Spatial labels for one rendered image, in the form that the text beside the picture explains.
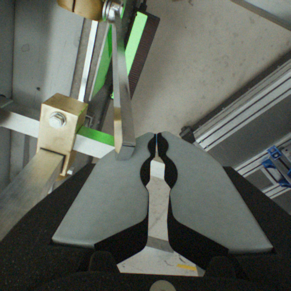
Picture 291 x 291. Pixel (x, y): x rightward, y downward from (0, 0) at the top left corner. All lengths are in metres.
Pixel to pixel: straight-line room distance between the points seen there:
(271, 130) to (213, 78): 0.39
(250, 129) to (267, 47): 0.41
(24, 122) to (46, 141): 0.04
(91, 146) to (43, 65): 0.29
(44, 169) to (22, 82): 0.33
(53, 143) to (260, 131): 0.98
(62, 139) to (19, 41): 0.31
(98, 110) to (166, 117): 0.80
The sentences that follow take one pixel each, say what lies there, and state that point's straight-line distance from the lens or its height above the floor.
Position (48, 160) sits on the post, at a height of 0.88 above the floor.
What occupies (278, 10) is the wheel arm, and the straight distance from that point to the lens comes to 0.28.
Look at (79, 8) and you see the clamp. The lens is 0.25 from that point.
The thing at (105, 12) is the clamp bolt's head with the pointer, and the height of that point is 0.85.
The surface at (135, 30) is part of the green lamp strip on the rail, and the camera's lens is 0.41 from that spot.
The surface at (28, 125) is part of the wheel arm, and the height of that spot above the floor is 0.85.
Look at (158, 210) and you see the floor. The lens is 1.70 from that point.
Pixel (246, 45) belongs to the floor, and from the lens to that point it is 1.20.
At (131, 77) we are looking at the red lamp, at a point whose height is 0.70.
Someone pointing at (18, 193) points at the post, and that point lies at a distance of 0.28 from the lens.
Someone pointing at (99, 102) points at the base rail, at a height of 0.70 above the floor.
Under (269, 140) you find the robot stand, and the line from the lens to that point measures 1.18.
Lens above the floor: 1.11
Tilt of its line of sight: 58 degrees down
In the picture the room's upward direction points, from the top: 175 degrees counter-clockwise
